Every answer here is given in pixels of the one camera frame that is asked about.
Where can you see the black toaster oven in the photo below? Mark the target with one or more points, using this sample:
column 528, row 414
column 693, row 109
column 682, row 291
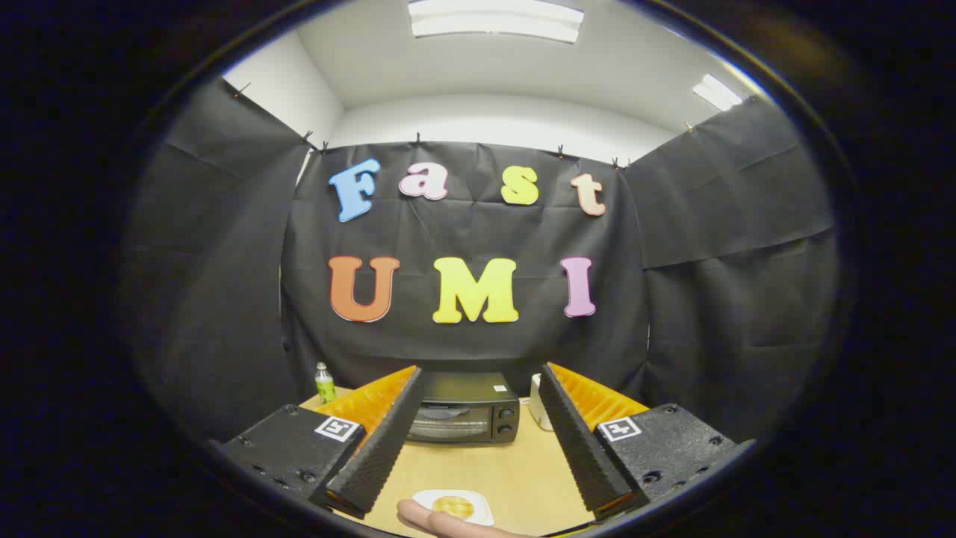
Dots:
column 463, row 407

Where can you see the large ceiling light panel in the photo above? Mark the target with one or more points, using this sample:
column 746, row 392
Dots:
column 497, row 19

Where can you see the golden bread bun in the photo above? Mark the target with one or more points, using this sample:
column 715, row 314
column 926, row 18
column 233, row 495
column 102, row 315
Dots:
column 453, row 507

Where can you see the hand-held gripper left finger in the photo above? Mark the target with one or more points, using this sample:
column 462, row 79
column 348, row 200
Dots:
column 381, row 448

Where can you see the white plate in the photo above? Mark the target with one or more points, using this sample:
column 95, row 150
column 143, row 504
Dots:
column 482, row 508

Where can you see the small ceiling light panel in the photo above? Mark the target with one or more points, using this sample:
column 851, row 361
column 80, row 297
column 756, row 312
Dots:
column 715, row 93

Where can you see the green label drink bottle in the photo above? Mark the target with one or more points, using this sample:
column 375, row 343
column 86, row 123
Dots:
column 325, row 387

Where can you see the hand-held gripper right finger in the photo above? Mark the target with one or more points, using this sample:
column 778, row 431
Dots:
column 579, row 448

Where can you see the white pop-up toaster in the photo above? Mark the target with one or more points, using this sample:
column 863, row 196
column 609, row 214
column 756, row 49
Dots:
column 539, row 407

